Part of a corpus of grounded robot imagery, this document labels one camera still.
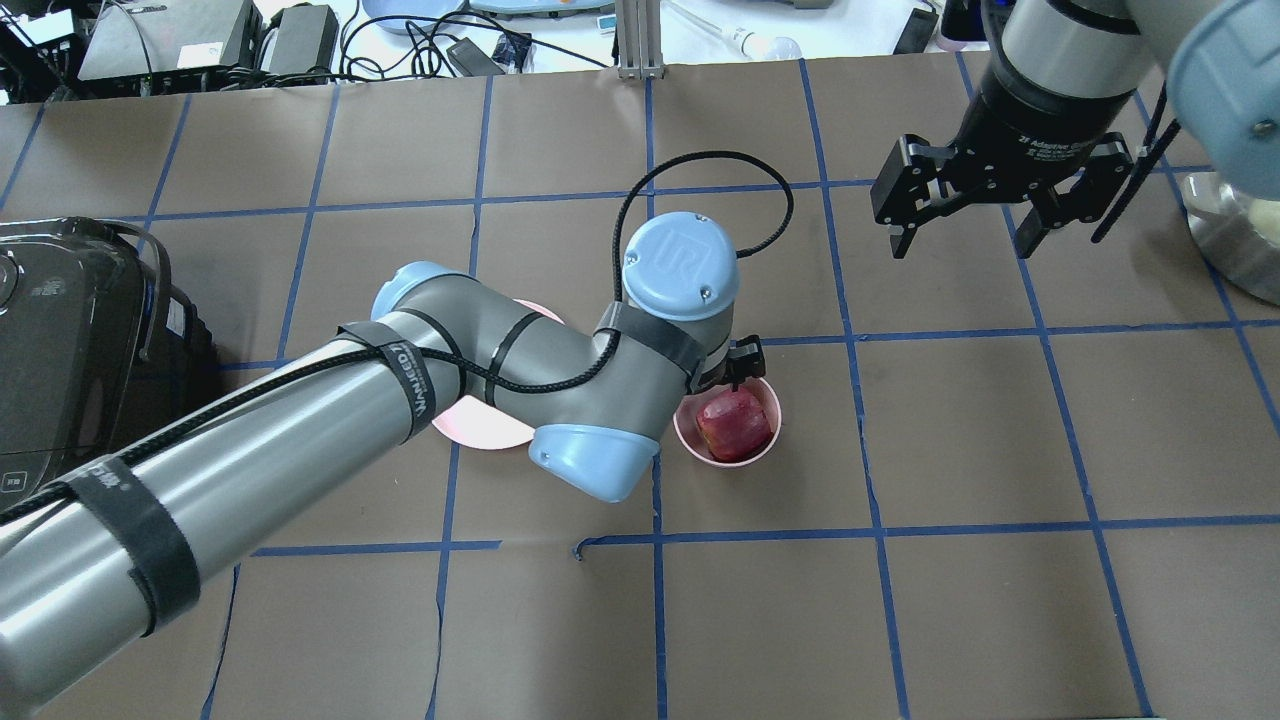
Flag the red apple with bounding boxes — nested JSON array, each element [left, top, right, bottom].
[[694, 388, 774, 462]]

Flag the pink bowl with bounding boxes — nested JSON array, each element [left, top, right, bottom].
[[672, 379, 782, 468]]

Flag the dark grey rice cooker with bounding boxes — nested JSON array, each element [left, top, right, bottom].
[[1, 217, 224, 509]]

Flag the steel pot with handles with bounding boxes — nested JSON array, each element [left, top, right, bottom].
[[1179, 172, 1279, 305]]

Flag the black power adapter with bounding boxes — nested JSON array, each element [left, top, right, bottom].
[[445, 38, 506, 77]]

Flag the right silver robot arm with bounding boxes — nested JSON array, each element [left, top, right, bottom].
[[870, 1, 1279, 259]]

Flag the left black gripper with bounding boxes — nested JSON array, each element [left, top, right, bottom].
[[690, 334, 767, 396]]

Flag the aluminium frame post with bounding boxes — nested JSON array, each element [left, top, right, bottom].
[[614, 0, 666, 79]]

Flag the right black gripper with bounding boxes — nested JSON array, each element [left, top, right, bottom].
[[870, 76, 1134, 259]]

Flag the pink plate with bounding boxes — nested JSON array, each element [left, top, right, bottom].
[[430, 299, 566, 451]]

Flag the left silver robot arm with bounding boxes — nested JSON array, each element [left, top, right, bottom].
[[1, 150, 795, 719]]

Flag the black computer box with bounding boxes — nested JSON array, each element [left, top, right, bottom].
[[78, 1, 262, 83]]

